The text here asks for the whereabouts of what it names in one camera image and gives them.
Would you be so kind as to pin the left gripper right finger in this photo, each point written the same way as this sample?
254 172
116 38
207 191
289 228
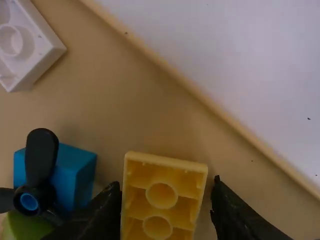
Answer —
235 220

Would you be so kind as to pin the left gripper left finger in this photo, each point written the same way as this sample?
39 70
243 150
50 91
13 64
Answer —
100 220

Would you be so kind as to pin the yellow toy brick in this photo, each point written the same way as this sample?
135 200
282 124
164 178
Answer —
140 180

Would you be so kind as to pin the green toy brick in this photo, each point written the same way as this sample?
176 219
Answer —
22 228

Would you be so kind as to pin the tan tray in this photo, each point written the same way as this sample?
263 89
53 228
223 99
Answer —
125 112

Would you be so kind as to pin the small white toy brick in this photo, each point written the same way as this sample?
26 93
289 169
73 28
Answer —
47 57

